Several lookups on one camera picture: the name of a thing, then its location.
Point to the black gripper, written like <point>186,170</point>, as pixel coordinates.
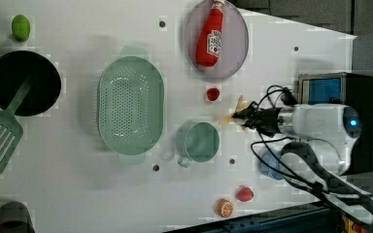
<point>266,122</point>

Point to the peeled toy banana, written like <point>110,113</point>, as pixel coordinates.
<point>240,106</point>

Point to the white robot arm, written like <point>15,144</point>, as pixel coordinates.
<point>322,140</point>

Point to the blue cup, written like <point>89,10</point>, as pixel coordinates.
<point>269,165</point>

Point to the green measuring cup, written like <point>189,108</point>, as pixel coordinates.
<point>196,142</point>

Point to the red toy strawberry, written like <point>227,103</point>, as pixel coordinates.
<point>245,194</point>

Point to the grey round plate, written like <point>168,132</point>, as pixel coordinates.
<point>234,40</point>

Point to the red ketchup bottle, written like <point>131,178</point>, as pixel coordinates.
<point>208,46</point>

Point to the orange slice toy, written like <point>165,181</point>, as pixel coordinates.
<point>224,208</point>

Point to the green oval colander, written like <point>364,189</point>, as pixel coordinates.
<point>130,105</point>

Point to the yellow clamp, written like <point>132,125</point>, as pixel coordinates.
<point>351,227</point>

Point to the black frying pan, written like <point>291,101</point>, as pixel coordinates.
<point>15,67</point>

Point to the green lime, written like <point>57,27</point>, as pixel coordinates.
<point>21,28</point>

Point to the green slotted spatula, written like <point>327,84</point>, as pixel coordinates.
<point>10,129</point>

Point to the dark grey object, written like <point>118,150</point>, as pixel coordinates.
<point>15,218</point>

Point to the blue metal frame rail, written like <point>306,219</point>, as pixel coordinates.
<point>306,218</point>

